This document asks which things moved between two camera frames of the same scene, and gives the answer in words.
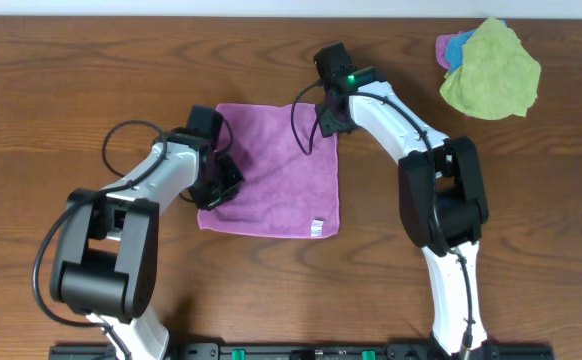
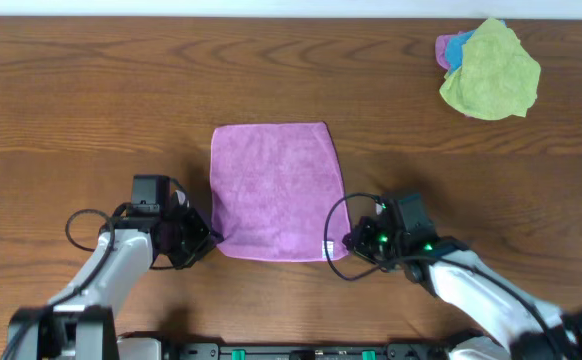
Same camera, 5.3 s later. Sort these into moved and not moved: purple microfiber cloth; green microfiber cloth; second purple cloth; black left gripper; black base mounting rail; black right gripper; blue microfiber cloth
Moved: purple microfiber cloth; black right gripper; black left gripper
Not moved: second purple cloth; green microfiber cloth; black base mounting rail; blue microfiber cloth
